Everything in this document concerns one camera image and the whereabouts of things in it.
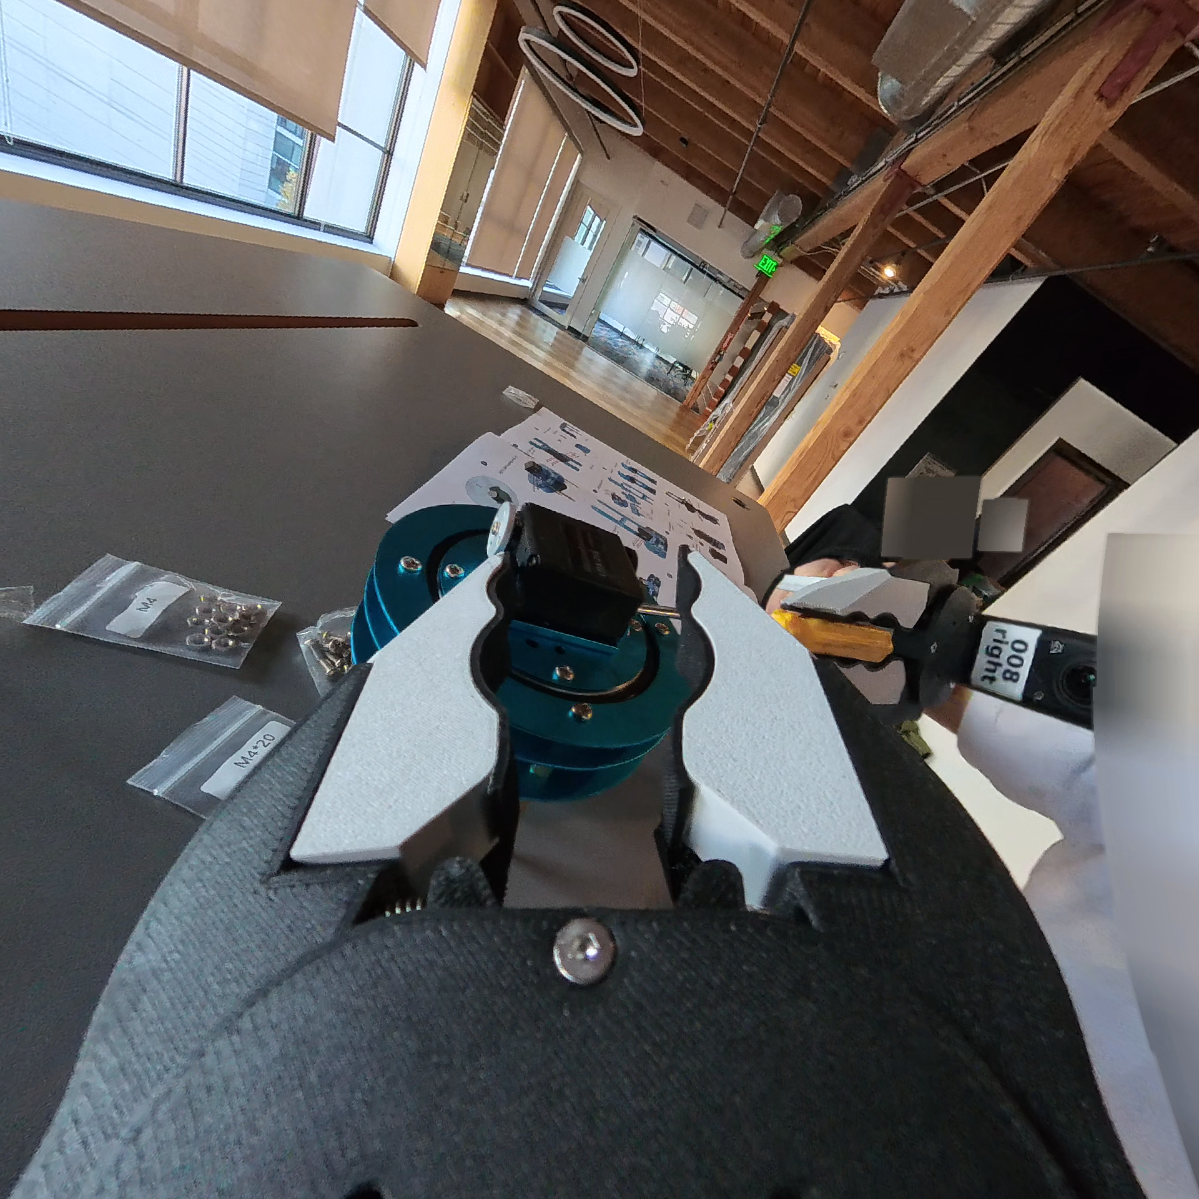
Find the wooden support post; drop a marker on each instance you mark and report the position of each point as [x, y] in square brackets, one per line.
[955, 271]

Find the silver ventilation duct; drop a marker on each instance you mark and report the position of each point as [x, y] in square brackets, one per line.
[964, 56]

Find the clear bag of small screws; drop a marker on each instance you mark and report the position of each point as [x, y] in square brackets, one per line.
[329, 647]

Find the clear bag with white label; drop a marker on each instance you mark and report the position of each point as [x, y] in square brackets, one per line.
[225, 749]

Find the leaning framed boards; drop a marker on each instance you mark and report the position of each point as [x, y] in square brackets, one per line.
[759, 374]

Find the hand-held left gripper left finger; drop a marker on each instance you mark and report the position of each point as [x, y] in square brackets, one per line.
[403, 712]

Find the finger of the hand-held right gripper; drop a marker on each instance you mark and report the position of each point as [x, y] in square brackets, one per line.
[838, 591]
[866, 682]

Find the window with roller shades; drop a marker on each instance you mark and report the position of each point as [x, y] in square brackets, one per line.
[93, 111]

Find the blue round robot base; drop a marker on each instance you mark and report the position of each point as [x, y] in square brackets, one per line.
[412, 571]

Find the brown door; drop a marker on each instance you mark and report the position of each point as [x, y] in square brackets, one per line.
[1059, 506]

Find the printed instruction sheet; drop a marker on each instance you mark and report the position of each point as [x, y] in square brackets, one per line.
[609, 478]

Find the person's right forearm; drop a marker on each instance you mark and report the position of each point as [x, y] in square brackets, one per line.
[1031, 843]

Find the black servo motor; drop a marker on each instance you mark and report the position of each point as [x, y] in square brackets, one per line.
[571, 571]

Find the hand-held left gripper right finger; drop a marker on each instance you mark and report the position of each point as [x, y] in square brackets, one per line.
[777, 730]

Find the grey desk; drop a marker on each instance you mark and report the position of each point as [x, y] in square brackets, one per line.
[188, 421]

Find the clear bag of nuts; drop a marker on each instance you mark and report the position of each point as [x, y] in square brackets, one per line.
[151, 608]

